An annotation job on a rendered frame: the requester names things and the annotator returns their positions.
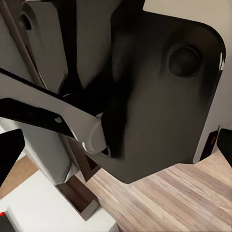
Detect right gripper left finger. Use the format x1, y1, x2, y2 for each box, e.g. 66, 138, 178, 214
0, 129, 25, 186

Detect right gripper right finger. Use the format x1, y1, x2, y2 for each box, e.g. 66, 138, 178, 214
217, 128, 232, 166

